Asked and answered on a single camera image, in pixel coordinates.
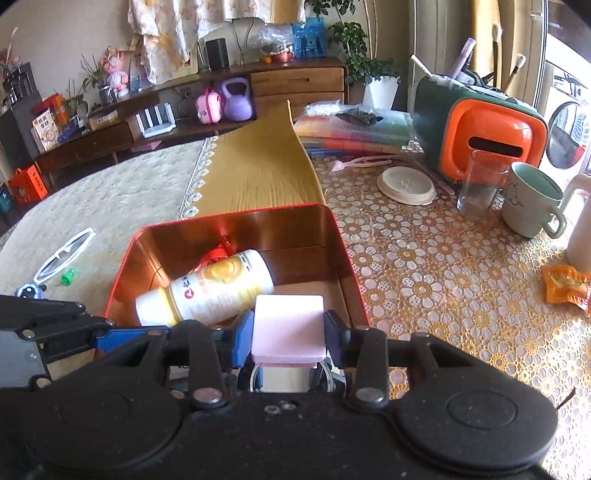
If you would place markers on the black side cabinet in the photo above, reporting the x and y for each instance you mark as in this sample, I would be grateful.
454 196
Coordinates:
16 124

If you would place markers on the white sunglasses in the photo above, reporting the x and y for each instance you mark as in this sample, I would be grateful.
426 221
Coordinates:
64 256

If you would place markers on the white router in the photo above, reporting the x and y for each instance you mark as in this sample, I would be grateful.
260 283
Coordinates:
156 123

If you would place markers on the clear bag of dark bits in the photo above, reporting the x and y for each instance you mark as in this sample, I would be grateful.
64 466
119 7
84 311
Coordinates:
351 114

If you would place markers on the orange snack packet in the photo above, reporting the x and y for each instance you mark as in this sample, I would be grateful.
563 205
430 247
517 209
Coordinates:
568 288

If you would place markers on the purple kettlebell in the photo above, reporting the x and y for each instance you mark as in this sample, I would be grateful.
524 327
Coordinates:
238 101

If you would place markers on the small green plastic toy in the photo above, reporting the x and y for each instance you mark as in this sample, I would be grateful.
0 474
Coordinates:
68 277

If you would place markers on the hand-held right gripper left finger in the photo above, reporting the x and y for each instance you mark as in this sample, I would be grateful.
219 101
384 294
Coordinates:
243 339

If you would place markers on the printed cream box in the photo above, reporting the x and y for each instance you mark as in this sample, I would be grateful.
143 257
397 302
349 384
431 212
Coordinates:
45 131

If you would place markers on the paint brush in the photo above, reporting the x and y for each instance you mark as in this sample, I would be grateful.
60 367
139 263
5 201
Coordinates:
495 50
515 71

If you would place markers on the small cardboard box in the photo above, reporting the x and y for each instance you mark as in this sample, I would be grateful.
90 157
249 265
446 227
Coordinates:
102 120

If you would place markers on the wooden TV cabinet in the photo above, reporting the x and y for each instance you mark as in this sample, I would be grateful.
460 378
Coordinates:
295 85

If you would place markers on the gold floral table cover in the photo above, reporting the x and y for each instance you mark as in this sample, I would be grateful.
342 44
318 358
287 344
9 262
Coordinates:
438 286

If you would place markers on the yellow curtain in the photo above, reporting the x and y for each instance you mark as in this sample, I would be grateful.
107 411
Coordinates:
485 32

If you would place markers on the flat pink box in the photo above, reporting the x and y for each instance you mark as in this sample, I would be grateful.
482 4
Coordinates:
145 146

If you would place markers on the pink doll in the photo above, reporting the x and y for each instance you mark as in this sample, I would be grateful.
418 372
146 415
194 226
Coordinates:
116 71

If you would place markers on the cream quilted tablecloth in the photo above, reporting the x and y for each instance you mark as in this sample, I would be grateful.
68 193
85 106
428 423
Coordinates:
106 203

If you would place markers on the clear drinking glass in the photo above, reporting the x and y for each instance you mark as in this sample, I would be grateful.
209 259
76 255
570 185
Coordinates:
480 184

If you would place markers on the pink toy case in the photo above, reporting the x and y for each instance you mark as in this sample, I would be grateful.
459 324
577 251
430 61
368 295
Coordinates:
208 107

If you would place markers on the blue gift bag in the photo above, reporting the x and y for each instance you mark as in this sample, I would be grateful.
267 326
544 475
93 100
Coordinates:
308 39

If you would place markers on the orange paper bag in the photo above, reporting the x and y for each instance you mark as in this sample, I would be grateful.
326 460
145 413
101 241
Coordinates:
28 187

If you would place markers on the orange box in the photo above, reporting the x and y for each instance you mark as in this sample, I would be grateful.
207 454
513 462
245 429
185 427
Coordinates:
53 107

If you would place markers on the white round lid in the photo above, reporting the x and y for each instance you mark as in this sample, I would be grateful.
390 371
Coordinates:
406 184

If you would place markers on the stack of books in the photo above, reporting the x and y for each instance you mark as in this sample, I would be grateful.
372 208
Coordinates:
360 134

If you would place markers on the pink sticky note pad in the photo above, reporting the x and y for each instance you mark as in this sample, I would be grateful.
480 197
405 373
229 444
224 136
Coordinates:
288 323

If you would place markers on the white yellow bottle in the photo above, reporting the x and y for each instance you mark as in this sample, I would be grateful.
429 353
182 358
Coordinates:
217 286

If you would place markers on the green orange desk organizer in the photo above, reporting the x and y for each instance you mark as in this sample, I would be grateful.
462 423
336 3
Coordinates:
471 129

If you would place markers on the white tube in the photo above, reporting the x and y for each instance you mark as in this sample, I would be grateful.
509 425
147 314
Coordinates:
431 71

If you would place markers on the small potted plant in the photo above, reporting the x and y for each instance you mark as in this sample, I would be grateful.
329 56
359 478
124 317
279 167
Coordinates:
99 83

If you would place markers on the floral cloth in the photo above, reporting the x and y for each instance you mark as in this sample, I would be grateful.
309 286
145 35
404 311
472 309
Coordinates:
184 27

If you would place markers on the covered tower air conditioner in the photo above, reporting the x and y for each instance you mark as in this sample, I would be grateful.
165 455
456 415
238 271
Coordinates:
438 46

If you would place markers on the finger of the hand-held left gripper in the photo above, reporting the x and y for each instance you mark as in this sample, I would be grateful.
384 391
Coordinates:
41 311
124 338

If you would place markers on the tall potted plant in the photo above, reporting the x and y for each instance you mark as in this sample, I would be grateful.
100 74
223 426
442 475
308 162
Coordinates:
364 55

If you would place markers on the washing machine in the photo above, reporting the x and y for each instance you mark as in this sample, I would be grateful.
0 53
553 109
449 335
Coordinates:
565 120

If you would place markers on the red tin box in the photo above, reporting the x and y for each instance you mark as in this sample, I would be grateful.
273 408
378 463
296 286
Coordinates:
286 235

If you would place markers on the pale green mug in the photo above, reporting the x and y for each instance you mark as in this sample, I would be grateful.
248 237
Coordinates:
531 203

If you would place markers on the white lidded jug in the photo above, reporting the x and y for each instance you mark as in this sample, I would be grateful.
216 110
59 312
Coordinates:
581 221

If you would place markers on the pink plastic spoon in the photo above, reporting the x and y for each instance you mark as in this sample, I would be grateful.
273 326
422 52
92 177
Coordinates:
360 162

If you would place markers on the small blue purple toy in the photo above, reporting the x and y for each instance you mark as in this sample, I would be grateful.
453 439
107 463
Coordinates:
28 290

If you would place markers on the black speaker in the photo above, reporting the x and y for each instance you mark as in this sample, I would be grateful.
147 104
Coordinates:
217 54

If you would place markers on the plastic bag of fruit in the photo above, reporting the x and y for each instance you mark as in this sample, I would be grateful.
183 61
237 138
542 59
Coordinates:
276 46

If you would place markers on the purple tube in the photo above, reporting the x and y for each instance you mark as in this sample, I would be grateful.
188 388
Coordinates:
463 57

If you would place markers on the yellow placemat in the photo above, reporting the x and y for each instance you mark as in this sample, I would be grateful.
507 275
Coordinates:
258 170

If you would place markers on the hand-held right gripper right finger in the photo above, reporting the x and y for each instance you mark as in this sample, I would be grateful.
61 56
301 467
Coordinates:
333 337

